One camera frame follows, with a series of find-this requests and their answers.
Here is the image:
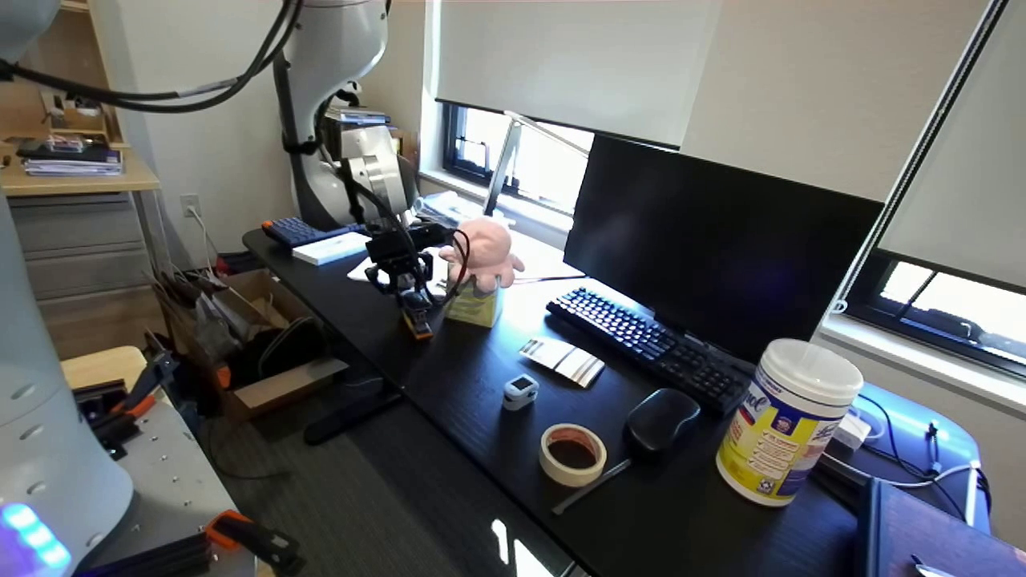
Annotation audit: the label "yellow green tissue box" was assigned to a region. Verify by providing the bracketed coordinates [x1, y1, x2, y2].
[444, 281, 503, 330]

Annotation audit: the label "masking tape roll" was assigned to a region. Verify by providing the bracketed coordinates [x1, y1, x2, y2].
[534, 421, 610, 490]

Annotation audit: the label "books on shelf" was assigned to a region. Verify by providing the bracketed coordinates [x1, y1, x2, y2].
[17, 131, 127, 178]

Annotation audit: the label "open cardboard box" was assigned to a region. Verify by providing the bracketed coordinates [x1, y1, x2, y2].
[154, 267, 351, 417]

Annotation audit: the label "pink octopus plush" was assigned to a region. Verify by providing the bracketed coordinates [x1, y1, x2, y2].
[444, 214, 525, 299]

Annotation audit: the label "orange black clamp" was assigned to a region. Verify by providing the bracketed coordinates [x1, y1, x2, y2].
[204, 505, 309, 574]

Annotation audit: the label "perforated metal robot table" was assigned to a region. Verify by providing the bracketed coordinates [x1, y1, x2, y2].
[62, 346, 251, 577]

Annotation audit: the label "white paper sheet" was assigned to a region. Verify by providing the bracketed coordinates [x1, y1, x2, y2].
[346, 247, 460, 300]

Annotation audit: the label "tan wooden block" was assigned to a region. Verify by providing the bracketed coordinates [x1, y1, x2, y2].
[58, 342, 151, 394]

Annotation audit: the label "black computer mouse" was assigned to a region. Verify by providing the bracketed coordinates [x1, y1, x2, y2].
[624, 383, 706, 454]

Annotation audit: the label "black pen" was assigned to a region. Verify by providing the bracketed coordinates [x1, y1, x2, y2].
[547, 459, 631, 520]

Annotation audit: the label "blue plastic container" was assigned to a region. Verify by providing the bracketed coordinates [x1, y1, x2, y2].
[845, 381, 990, 531]

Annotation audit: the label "black and orange stapler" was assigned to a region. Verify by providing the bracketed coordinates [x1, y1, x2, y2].
[399, 284, 444, 346]

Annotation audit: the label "white yellow wipes canister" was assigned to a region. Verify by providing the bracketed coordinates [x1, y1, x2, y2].
[712, 336, 866, 511]

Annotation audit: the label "stack of papers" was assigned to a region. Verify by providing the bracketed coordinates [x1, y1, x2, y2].
[414, 190, 486, 235]

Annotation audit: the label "white book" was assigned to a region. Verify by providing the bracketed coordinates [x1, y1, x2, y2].
[289, 230, 372, 268]

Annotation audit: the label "black keyboard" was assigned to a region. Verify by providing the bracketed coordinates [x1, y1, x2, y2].
[545, 281, 761, 421]

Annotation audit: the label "orange black hand tool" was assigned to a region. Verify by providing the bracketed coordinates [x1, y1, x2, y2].
[100, 349, 179, 429]

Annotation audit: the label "white desk lamp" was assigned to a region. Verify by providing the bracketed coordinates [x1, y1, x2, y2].
[481, 113, 525, 218]

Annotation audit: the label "light wooden shelf unit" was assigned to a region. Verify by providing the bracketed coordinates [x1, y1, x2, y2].
[0, 0, 165, 201]

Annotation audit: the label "black computer monitor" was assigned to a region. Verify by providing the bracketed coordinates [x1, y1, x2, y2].
[560, 138, 884, 364]

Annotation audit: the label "dark blue folder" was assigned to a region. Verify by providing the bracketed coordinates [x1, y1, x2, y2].
[863, 474, 1026, 577]

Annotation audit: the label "dark blue notebook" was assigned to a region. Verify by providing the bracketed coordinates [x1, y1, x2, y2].
[263, 214, 330, 252]

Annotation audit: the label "grey slanted pole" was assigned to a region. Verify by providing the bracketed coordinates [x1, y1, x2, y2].
[828, 0, 1014, 314]

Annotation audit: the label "white cable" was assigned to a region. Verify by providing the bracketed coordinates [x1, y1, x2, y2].
[820, 453, 989, 527]

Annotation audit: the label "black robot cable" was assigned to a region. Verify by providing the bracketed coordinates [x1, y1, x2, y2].
[0, 0, 325, 228]

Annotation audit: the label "white folded card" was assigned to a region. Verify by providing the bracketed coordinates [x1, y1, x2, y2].
[521, 334, 610, 392]

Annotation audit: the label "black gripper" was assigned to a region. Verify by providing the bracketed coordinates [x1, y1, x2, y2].
[361, 218, 448, 318]

